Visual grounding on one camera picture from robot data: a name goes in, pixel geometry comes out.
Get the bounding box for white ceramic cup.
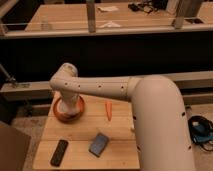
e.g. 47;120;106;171
59;101;80;117

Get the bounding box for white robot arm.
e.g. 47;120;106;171
50;63;196;171

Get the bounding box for orange ceramic bowl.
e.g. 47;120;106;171
53;96;85;123

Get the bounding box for orange carrot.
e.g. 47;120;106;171
105;101;112;121

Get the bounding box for blue sponge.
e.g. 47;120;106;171
89;133;109;157

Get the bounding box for white folded paper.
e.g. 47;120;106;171
98;21;121;28

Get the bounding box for white paper on far table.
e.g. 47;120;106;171
97;6;119;12

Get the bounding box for black remote control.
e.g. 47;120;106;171
50;140;68;167

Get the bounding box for blue and black headphones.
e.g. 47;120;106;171
188;115;213;152

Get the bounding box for brown cardboard box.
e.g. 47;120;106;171
0;121;31;171

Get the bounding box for grey metal post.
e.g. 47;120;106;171
172;0;191;29
86;0;96;33

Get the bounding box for black cables on far table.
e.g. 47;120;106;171
127;1;168;14

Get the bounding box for metal clamp on rail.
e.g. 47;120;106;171
0;63;30;88

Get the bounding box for grey metal post right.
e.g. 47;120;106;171
172;0;191;29

